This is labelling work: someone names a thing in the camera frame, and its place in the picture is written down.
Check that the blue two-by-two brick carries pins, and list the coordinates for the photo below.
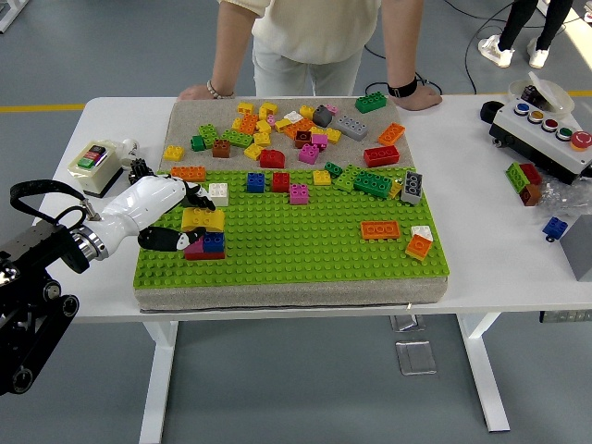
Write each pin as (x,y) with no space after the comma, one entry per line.
(255,183)

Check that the large orange brick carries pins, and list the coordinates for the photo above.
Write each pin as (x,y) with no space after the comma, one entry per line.
(300,126)

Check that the yellow L-shaped brick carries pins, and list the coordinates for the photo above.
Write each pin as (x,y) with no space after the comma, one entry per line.
(267,108)

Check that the table height control panel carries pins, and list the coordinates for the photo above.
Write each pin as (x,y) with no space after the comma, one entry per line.
(564,316)

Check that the red two-by-two brick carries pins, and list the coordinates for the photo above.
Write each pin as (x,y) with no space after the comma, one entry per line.
(280,182)

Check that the small dark green brick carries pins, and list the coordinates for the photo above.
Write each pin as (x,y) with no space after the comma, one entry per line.
(198,143)
(333,169)

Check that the beige switch box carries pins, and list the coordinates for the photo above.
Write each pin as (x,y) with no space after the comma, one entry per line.
(94,162)

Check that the yellow curved brick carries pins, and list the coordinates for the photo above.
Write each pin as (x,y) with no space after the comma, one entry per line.
(203,221)

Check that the small yellow brick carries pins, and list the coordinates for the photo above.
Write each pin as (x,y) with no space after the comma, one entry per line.
(396,189)

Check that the black wristband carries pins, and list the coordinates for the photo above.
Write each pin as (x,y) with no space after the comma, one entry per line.
(401,89)

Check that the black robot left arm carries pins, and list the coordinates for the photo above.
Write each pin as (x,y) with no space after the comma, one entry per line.
(32,314)

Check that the orange two-by-four brick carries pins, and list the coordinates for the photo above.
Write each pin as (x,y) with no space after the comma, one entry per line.
(391,134)
(188,173)
(380,230)

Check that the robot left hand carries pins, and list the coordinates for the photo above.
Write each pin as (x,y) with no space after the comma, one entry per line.
(139,208)

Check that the red curved brick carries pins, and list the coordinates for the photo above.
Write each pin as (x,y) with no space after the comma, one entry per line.
(272,159)

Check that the grey two-by-four brick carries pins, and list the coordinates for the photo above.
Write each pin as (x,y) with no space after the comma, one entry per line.
(411,187)
(351,127)

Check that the clear plastic container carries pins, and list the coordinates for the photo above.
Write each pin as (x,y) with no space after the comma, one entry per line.
(557,99)

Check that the person's left hand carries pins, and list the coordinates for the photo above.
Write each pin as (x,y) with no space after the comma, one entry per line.
(421,99)

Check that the dark grey sloped brick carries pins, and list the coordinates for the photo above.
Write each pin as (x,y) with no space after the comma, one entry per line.
(322,116)

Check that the person's right forearm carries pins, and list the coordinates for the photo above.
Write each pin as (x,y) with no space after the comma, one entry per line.
(231,51)

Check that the white desk frame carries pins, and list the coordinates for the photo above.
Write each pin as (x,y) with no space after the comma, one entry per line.
(5,23)

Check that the grey box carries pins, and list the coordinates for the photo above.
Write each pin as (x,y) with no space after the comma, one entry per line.
(580,250)

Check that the white two-by-two brick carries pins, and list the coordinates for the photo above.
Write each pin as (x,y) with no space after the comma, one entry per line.
(218,195)

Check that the blue brick with keyring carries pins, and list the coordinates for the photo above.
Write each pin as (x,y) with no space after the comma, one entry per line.
(554,226)

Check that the green studded baseplate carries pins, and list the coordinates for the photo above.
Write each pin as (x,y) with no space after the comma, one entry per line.
(324,263)

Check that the small pink brick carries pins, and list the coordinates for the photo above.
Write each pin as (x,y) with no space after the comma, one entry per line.
(271,119)
(331,109)

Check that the brown two-by-two brick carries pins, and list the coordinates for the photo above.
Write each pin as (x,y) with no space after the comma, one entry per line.
(220,149)

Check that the blue sloped brick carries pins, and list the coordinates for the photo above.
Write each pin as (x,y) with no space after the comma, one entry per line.
(214,242)

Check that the white push-button control box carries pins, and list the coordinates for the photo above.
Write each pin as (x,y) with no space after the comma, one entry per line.
(536,139)

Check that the person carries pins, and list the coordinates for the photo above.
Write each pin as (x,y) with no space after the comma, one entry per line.
(314,37)

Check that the dark green two-by-four brick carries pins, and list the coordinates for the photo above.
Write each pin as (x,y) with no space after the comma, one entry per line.
(371,102)
(373,184)

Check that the person's left forearm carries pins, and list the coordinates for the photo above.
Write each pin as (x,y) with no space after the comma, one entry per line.
(402,46)

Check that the white table leg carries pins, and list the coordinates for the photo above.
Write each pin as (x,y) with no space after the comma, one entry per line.
(157,384)
(483,370)

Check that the black gear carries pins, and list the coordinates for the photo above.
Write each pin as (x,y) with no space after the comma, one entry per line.
(138,168)

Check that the small clear plastic case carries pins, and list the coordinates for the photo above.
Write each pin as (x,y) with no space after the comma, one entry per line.
(404,323)

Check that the clear plastic bag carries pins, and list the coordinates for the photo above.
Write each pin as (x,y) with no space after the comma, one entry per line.
(562,199)

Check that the magenta two-by-two brick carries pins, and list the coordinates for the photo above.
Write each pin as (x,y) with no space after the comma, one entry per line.
(309,154)

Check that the large clear plastic case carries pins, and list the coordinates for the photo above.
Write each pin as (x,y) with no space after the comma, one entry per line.
(416,358)

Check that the red two-by-four brick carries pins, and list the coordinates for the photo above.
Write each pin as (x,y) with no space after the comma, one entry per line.
(381,156)
(205,255)

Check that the pink two-by-two brick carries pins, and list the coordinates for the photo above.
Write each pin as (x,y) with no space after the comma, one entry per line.
(319,140)
(299,194)
(195,247)

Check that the orange and yellow brick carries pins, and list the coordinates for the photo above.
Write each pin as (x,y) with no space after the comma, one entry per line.
(419,247)

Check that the yellow two-by-two brick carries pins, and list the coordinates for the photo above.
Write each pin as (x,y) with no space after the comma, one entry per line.
(322,178)
(173,153)

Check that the person's right hand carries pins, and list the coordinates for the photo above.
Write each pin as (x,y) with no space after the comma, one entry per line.
(192,93)

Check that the lime green two-by-four brick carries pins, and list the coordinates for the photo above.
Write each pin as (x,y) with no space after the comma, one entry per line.
(236,138)

